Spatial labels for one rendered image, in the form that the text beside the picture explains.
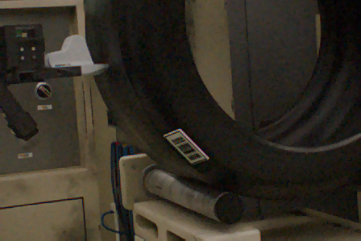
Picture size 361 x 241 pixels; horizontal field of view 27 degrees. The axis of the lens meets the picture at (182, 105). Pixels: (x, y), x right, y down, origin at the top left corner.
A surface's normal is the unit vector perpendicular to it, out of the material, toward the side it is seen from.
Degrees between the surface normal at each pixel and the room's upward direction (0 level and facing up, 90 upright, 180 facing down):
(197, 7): 90
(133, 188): 90
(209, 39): 90
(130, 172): 90
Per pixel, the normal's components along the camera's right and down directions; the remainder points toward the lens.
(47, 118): 0.35, 0.03
